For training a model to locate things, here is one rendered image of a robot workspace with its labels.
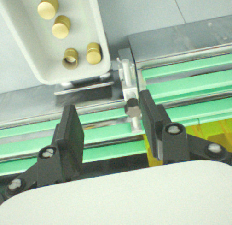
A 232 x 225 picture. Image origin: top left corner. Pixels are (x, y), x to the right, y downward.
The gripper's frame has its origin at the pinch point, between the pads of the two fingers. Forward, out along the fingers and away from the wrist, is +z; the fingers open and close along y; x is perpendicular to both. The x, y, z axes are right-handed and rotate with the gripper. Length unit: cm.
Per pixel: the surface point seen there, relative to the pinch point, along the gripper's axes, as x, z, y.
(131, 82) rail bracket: -6.5, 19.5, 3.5
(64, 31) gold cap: 1.2, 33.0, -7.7
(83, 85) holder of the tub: -13.6, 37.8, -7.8
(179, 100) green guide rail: -16.0, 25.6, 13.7
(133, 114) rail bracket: -9.7, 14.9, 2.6
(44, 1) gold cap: 7.3, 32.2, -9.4
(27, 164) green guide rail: -26.4, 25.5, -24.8
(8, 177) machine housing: -38, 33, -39
